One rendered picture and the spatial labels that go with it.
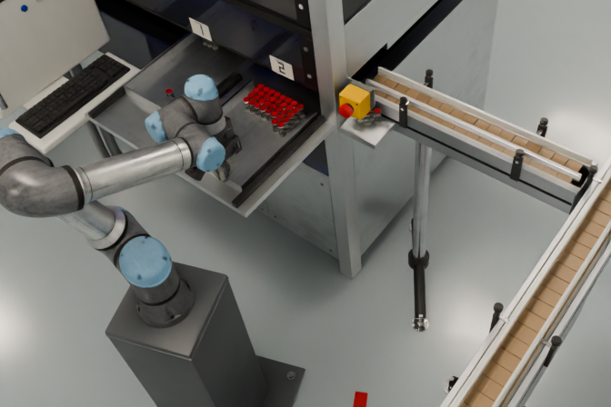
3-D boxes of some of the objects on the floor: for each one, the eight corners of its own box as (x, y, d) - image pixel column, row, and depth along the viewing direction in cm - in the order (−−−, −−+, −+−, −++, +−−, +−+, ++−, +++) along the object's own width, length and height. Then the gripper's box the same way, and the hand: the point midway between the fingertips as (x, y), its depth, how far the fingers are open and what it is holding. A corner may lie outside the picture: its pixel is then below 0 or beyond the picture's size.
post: (349, 261, 279) (285, -404, 118) (362, 268, 276) (312, -403, 115) (340, 272, 276) (260, -393, 115) (352, 280, 273) (287, -392, 112)
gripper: (237, 121, 178) (251, 173, 194) (212, 107, 182) (227, 160, 198) (215, 142, 174) (230, 193, 190) (189, 127, 178) (206, 179, 195)
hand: (221, 180), depth 192 cm, fingers closed
